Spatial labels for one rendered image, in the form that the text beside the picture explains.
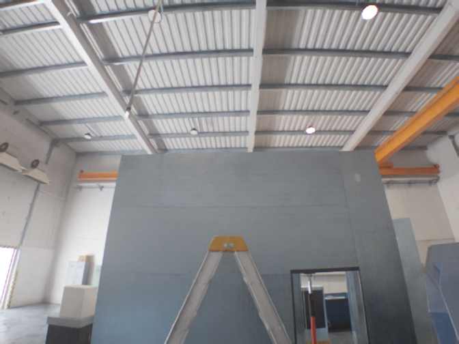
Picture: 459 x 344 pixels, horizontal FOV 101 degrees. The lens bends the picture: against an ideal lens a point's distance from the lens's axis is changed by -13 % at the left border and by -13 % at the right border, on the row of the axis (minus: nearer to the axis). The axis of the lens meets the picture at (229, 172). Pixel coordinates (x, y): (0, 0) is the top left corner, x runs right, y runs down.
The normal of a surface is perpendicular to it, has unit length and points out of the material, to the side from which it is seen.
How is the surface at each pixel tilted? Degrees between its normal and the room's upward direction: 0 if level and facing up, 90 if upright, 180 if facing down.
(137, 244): 90
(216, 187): 90
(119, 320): 90
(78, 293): 90
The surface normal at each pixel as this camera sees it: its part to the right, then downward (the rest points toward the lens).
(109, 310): -0.04, -0.39
